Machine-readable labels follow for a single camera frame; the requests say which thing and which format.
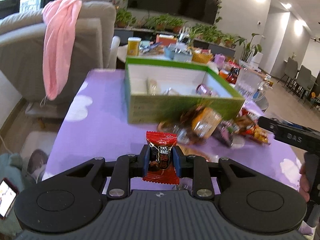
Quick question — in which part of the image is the smartphone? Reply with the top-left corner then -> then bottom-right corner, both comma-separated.
0,177 -> 20,220

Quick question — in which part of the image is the green cardboard box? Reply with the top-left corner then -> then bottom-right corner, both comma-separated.
124,56 -> 247,125

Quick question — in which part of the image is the grey armchair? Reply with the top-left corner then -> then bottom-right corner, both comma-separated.
0,1 -> 117,119

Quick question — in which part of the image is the glass pitcher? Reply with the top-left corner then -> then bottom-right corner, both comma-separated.
235,69 -> 265,103

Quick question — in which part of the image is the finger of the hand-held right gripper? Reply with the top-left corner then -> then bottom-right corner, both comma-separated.
257,116 -> 285,137

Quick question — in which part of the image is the grey slipper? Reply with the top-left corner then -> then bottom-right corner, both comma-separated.
27,149 -> 50,178

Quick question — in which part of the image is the beige footstool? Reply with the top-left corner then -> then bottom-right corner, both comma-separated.
19,131 -> 60,160

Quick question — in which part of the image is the dark red snack bag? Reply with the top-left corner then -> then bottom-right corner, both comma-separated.
226,66 -> 240,84

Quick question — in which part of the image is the pile of snack packets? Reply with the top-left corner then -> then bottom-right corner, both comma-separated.
156,105 -> 272,148

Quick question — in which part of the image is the yellow woven basket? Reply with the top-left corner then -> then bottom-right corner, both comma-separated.
192,51 -> 213,64

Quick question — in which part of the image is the pink towel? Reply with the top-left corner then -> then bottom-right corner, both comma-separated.
41,0 -> 83,100

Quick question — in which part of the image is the row of potted plants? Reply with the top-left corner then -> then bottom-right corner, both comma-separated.
115,7 -> 237,48

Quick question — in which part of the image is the large leafy floor plant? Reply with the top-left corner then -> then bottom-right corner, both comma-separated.
236,32 -> 263,62

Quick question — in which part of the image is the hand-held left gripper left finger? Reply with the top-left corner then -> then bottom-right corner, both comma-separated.
59,145 -> 150,200

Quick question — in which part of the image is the white round coffee table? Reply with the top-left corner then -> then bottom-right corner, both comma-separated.
116,44 -> 225,68

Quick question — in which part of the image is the white plant stand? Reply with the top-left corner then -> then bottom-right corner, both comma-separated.
251,51 -> 263,68

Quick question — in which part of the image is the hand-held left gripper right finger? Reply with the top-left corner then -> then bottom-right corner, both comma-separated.
172,146 -> 268,200

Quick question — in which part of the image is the orange tissue box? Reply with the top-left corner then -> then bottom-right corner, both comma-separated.
155,34 -> 177,46

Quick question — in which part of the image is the person's teal clothed leg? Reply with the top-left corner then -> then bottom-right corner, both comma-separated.
0,152 -> 35,240

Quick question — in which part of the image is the grey dining chair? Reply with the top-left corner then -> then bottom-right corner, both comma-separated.
295,65 -> 313,98
280,56 -> 299,85
309,75 -> 320,105

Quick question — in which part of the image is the dark round side table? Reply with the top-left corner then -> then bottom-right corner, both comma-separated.
250,90 -> 269,113

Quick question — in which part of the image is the green plant in vase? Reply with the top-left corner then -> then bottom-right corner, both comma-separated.
185,26 -> 208,47

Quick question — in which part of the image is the pink gift bag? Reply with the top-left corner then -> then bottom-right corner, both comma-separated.
214,53 -> 227,65

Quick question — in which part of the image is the yellow canister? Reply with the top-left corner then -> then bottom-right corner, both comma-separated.
127,37 -> 142,57

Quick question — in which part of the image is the blue plastic basket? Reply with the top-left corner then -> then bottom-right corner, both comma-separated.
164,44 -> 193,62

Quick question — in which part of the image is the silver snack bag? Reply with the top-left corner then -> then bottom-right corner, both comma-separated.
162,87 -> 180,96

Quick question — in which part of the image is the red candy wrapper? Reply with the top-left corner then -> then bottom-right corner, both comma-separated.
142,131 -> 180,185

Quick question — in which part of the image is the person's right hand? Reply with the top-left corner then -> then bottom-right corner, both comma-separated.
299,164 -> 311,202

